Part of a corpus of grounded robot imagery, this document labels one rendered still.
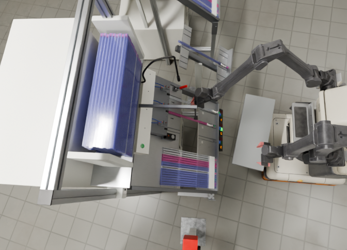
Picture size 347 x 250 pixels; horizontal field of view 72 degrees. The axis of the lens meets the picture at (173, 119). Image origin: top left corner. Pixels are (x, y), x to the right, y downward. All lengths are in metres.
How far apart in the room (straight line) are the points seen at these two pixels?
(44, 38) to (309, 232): 2.57
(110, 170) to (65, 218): 1.73
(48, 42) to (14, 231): 2.40
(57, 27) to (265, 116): 1.59
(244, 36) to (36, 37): 2.40
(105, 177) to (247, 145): 1.18
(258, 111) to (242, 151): 0.36
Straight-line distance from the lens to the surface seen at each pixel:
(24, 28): 1.29
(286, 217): 2.68
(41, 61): 1.15
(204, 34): 3.11
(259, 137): 2.04
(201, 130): 1.75
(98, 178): 1.25
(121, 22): 1.13
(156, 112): 1.42
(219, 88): 1.47
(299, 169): 2.43
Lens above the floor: 2.54
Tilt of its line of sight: 73 degrees down
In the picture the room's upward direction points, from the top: 21 degrees counter-clockwise
